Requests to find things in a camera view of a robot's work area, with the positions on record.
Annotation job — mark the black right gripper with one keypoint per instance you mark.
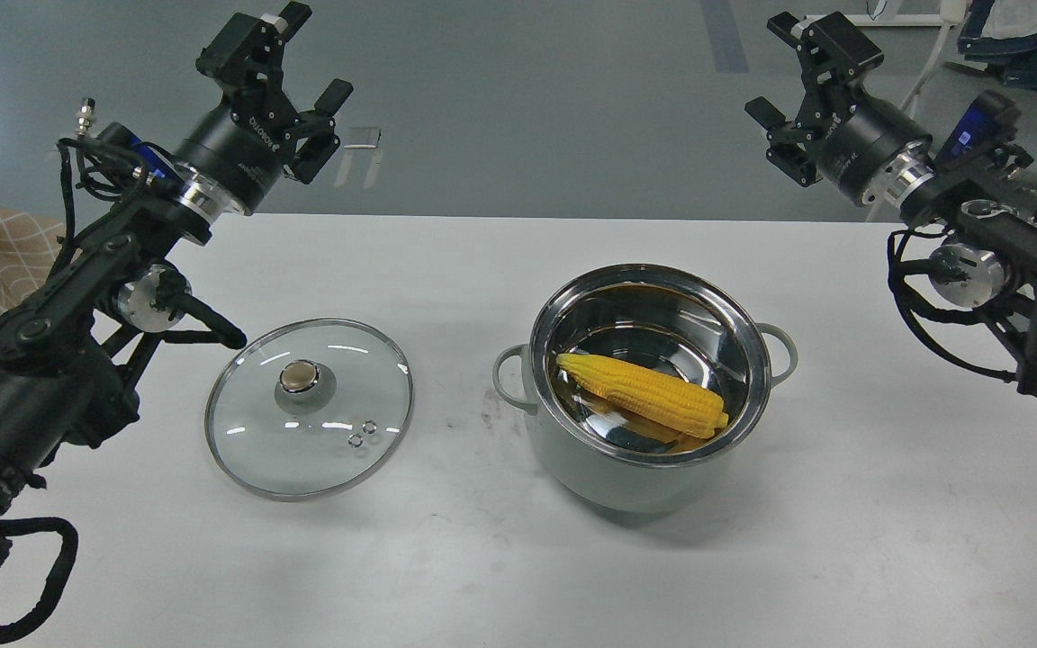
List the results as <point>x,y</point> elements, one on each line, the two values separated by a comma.
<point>860,136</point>

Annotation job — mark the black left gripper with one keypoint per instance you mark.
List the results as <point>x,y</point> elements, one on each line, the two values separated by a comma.
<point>245,141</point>

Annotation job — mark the glass pot lid gold knob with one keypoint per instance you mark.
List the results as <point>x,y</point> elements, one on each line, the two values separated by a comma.
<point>309,409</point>

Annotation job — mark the yellow corn cob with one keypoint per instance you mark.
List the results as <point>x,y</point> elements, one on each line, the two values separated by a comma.
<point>689,409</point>

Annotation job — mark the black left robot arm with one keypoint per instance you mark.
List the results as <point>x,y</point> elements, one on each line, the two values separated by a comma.
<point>72,353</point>

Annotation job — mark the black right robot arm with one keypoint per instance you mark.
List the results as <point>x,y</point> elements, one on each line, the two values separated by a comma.
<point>963,271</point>

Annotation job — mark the grey-green steel pot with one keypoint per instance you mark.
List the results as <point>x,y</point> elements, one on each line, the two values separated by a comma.
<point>668,321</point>

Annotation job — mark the white table leg base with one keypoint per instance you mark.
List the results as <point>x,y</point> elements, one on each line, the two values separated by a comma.
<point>900,21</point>

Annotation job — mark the blue denim clothing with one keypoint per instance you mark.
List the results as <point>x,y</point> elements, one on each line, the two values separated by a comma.
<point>1002,36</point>

